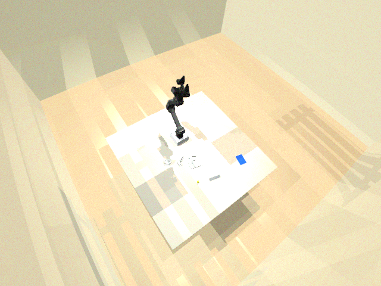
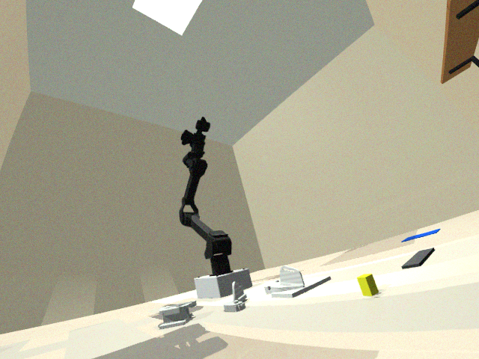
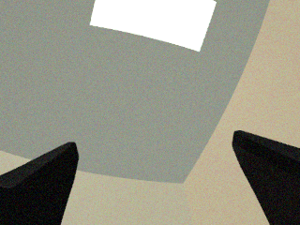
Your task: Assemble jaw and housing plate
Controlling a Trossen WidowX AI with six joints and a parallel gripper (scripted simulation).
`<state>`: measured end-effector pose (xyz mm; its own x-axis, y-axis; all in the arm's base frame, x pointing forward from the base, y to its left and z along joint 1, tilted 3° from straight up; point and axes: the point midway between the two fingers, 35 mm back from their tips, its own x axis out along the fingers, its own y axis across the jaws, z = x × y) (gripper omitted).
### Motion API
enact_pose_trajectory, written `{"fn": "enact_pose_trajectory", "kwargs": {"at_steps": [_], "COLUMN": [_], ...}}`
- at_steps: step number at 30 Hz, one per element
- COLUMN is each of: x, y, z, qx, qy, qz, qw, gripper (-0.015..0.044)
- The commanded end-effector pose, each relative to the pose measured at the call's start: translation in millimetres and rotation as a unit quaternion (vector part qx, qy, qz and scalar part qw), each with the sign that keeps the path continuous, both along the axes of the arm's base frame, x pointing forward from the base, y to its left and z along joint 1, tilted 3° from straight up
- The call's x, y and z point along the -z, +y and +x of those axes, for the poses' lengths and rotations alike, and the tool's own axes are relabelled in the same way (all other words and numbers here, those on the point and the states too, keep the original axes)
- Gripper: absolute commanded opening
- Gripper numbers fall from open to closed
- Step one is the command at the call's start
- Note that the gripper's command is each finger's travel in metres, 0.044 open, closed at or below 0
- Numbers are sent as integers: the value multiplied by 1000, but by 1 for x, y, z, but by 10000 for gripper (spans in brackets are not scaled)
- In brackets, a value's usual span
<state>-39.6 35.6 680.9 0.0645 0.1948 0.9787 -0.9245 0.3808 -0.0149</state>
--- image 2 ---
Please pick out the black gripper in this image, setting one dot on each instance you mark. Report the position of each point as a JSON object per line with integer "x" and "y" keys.
{"x": 201, "y": 126}

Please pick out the yellow rectangular block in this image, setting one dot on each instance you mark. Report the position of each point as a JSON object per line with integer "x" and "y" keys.
{"x": 367, "y": 285}

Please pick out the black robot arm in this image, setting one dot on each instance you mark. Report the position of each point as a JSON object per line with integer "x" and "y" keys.
{"x": 217, "y": 241}

